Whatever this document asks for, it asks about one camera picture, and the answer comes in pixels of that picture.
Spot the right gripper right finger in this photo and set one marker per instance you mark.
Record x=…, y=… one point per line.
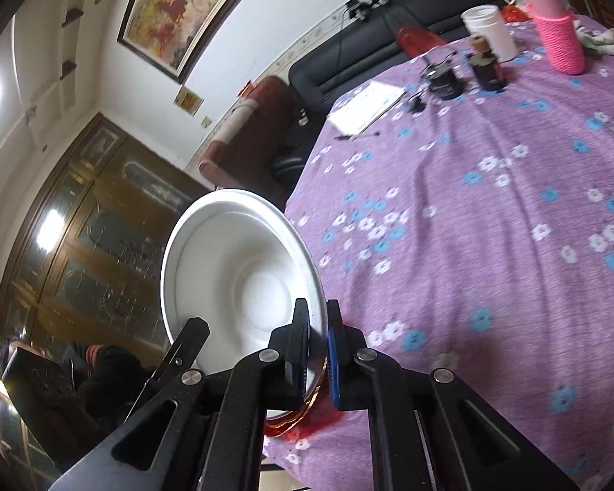
x=348, y=384

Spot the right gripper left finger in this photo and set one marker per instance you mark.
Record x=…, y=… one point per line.
x=288, y=376

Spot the white foam bowl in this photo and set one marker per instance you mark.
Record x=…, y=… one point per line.
x=234, y=260

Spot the red scalloped plate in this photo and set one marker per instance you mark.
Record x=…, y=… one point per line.
x=321, y=415

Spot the person in dark jacket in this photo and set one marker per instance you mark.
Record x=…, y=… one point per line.
x=108, y=380

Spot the brown armchair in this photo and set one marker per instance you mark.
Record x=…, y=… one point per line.
x=263, y=143

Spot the purple floral tablecloth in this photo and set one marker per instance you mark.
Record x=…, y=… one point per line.
x=478, y=235

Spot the black ballpoint pen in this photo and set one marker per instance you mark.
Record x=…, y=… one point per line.
x=353, y=137

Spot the wooden glass-door cabinet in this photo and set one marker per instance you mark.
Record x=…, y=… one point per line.
x=86, y=262

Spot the white notepad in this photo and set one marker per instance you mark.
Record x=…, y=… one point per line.
x=365, y=107

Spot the black laptop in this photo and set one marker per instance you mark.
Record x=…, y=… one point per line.
x=46, y=399

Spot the black leather sofa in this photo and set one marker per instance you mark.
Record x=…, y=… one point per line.
x=356, y=53

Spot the red plastic bag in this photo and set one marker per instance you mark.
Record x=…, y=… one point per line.
x=416, y=41

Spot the framed painting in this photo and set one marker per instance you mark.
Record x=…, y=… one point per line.
x=171, y=35

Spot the white plastic jar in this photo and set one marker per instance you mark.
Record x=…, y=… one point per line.
x=487, y=21

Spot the pink knit-sleeved bottle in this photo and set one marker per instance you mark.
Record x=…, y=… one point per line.
x=558, y=35

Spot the small black adapter with cable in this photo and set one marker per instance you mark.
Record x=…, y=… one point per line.
x=417, y=104

